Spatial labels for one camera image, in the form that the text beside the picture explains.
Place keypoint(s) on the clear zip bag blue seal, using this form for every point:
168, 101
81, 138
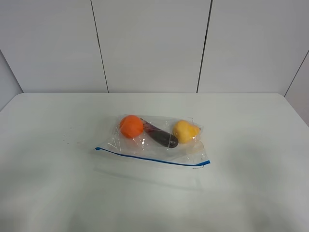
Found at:
144, 160

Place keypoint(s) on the orange fruit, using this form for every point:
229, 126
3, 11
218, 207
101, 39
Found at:
131, 126

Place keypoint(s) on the dark purple eggplant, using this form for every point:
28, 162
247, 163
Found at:
160, 136

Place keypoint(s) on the yellow pear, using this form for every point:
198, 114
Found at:
185, 131

